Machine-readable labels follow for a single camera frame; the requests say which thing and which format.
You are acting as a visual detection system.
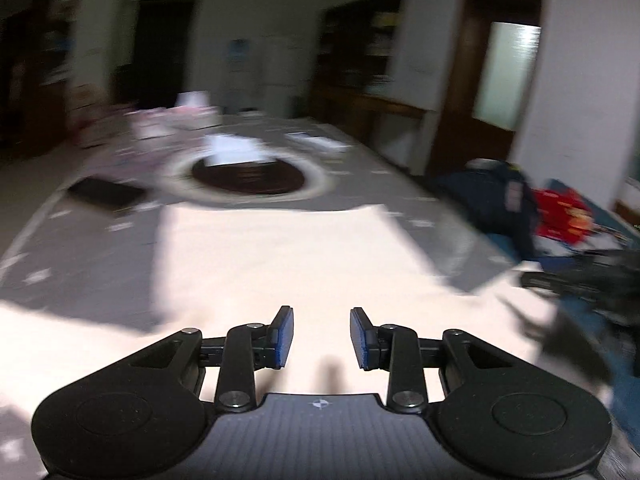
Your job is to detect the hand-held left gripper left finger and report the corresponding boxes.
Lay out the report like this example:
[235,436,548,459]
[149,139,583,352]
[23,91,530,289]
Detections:
[129,305,296,414]

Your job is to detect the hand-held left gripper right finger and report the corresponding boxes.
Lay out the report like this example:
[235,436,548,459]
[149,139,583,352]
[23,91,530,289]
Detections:
[349,307,507,414]

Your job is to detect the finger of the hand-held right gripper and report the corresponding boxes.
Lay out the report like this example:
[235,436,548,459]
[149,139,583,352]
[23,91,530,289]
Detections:
[519,270,593,293]

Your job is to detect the cream cloth garment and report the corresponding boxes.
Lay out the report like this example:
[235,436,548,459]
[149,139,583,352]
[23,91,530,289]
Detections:
[0,204,568,480]

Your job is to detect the navy blue jacket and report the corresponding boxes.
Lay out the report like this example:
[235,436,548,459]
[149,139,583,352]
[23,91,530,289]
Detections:
[434,158,542,262]

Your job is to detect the round black induction cooker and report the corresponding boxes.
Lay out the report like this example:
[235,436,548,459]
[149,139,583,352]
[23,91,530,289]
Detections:
[167,151,332,207]

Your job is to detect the white folded tissue sheet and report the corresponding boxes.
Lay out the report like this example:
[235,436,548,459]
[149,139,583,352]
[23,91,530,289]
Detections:
[201,133,277,167]

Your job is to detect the white flat remote device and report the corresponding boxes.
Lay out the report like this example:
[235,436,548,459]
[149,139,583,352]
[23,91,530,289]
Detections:
[284,130,352,154]

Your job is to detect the grey star-print tablecloth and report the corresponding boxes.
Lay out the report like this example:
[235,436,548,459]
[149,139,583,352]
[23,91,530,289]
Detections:
[0,111,501,336]

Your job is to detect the wooden door with frosted glass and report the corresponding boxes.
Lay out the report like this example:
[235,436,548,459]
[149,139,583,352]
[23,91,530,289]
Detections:
[424,0,547,177]

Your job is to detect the dark smartphone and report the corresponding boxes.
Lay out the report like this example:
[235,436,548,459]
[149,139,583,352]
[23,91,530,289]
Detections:
[66,175,147,212]

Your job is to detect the wooden side table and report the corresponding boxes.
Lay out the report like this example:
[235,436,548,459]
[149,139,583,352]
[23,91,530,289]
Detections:
[309,84,427,177]

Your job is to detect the white tissue box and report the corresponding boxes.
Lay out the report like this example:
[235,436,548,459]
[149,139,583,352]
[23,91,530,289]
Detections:
[171,90,222,129]
[131,110,177,142]

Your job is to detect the white water dispenser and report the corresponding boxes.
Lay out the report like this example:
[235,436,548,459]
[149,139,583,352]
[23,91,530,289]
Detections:
[224,37,259,114]

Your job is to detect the white refrigerator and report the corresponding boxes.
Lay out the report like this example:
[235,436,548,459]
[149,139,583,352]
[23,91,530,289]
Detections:
[259,34,314,119]

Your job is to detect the blue water bottle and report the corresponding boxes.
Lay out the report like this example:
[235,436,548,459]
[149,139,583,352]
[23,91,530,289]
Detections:
[227,38,256,69]

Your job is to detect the dark entrance door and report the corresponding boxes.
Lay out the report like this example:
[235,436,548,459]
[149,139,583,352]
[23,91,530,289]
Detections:
[131,0,199,111]

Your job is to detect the arched wooden cabinet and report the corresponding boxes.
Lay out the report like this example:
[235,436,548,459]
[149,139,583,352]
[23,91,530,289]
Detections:
[0,0,82,157]

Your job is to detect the dark wooden wall shelf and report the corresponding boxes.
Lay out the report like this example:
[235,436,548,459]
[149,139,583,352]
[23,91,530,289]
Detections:
[311,0,407,111]

